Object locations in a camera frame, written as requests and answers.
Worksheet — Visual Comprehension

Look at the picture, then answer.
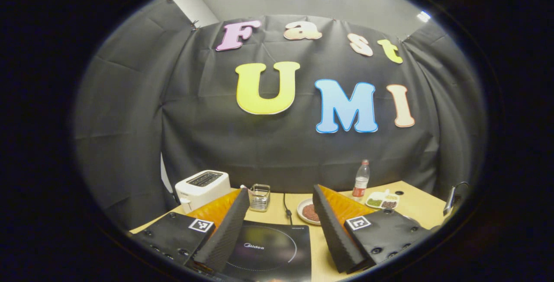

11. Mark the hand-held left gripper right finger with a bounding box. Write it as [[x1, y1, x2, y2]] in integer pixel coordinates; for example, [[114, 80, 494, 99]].
[[312, 184, 433, 274]]

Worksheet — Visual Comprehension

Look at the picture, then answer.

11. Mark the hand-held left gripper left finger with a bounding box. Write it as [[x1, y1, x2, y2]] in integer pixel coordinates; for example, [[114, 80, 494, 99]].
[[130, 188, 251, 276]]

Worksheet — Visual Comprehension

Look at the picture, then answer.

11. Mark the black induction cooktop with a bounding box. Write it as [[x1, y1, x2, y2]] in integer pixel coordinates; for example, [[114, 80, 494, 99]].
[[216, 220, 312, 282]]

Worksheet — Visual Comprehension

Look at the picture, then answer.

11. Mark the brown meat patty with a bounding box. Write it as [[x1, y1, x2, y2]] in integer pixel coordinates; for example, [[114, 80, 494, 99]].
[[302, 204, 321, 223]]

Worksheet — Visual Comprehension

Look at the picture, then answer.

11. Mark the white round plate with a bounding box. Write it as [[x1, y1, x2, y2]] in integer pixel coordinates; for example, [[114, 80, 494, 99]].
[[297, 198, 323, 225]]

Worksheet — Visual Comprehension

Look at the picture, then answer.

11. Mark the white toaster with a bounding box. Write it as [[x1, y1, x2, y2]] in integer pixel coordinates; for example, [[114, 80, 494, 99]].
[[175, 170, 232, 213]]

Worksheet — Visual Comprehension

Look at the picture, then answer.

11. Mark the white divided bean dish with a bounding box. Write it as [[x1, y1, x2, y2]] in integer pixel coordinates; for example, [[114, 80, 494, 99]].
[[366, 190, 400, 210]]

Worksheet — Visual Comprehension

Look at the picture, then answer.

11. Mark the clear plastic water bottle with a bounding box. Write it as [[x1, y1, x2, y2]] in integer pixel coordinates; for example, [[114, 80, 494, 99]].
[[351, 160, 370, 202]]

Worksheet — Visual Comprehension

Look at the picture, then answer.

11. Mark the wire mesh basket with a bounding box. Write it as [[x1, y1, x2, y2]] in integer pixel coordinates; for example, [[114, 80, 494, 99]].
[[249, 184, 271, 212]]

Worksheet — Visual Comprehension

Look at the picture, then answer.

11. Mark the black power cable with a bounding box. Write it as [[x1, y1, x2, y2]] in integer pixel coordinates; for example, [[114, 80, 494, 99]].
[[283, 193, 293, 225]]

